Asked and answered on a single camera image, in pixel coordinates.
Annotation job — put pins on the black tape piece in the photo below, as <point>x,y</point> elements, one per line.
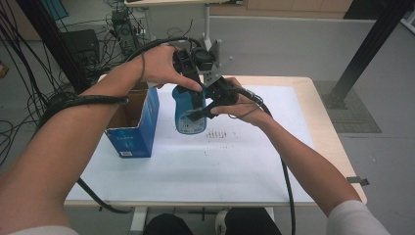
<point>358,180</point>

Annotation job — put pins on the person's white left sleeve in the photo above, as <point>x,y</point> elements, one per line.
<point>45,231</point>

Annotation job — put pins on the person's white right sleeve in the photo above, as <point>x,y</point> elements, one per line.
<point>355,218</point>

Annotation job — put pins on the person's white sleeve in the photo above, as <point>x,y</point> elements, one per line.
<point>45,231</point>
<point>355,218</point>

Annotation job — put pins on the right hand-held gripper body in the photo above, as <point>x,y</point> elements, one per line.
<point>225,89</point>

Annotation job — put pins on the white table leg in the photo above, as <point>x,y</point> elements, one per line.
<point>138,220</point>

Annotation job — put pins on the person's white shoe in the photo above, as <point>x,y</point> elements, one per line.
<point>221,223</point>

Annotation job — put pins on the person's left hand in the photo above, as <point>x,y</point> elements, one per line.
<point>163,67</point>

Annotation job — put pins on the white table mat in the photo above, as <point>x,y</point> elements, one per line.
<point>208,169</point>

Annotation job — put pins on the grey floor mat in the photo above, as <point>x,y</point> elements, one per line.
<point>354,111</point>

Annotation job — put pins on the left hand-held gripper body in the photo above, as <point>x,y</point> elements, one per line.
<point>192,63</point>

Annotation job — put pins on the blue cardboard box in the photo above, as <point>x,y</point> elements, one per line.
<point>135,130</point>

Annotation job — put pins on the black box on floor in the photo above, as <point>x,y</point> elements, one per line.
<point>81,45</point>

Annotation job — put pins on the black metal post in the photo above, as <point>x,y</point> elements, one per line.
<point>368,52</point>
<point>55,45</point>

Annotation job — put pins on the person's legs in black trousers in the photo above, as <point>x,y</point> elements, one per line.
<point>248,223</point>

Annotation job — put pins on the white background desk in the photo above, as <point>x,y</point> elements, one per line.
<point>182,2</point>

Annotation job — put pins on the grey computer tower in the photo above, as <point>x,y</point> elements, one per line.
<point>125,32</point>

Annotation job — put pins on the person's right hand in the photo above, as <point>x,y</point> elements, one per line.
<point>248,107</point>

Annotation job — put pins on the blue bottle with white cap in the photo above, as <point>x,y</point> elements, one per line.
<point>184,117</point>

